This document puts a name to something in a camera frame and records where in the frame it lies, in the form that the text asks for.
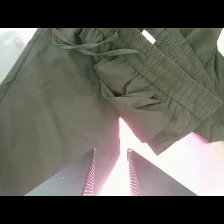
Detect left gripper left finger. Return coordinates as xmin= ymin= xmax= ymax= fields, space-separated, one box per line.
xmin=25 ymin=148 xmax=97 ymax=197

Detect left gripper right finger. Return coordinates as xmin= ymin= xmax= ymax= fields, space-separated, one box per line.
xmin=126 ymin=148 xmax=198 ymax=197

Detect dark green pants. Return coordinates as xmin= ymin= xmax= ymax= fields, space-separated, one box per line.
xmin=0 ymin=27 xmax=224 ymax=197

